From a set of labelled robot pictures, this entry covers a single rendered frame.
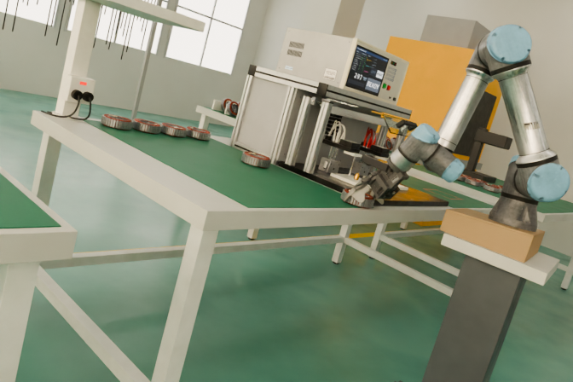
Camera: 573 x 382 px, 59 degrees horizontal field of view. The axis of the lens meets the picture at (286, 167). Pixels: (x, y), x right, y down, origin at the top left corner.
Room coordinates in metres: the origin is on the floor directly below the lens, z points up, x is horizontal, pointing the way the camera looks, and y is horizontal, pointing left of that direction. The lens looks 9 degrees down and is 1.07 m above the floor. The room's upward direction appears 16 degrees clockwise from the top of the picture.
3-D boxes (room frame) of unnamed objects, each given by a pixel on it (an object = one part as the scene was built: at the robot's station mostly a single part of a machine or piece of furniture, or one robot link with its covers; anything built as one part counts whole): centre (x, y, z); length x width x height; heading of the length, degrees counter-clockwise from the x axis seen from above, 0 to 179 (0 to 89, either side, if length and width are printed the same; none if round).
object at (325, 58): (2.36, -0.12, 1.22); 0.44 x 0.39 x 0.20; 140
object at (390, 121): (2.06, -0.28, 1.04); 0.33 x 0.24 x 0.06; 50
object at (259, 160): (1.92, 0.12, 0.77); 0.11 x 0.11 x 0.04
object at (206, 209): (2.30, -0.17, 0.72); 2.20 x 1.01 x 0.05; 140
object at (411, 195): (2.15, -0.35, 0.76); 0.64 x 0.47 x 0.02; 140
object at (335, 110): (2.20, -0.29, 1.03); 0.62 x 0.01 x 0.03; 140
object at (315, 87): (2.34, -0.12, 1.09); 0.68 x 0.44 x 0.05; 140
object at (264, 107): (2.15, 0.15, 0.91); 0.28 x 0.03 x 0.32; 50
